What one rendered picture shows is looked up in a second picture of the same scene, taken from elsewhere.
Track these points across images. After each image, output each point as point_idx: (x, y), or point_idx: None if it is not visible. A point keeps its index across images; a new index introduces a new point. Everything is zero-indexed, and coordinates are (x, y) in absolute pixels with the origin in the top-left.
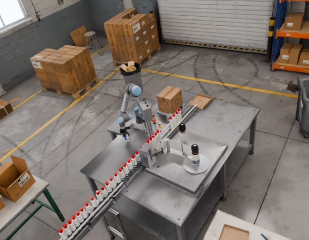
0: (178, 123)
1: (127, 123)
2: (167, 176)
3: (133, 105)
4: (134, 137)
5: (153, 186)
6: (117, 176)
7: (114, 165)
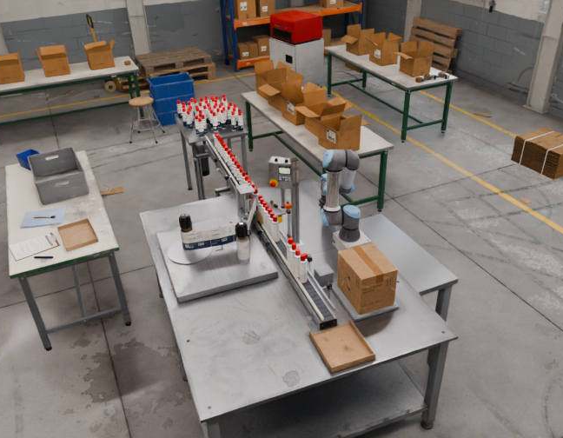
0: (291, 268)
1: (374, 235)
2: (204, 222)
3: (432, 258)
4: (326, 230)
5: (211, 215)
6: (239, 172)
7: (287, 200)
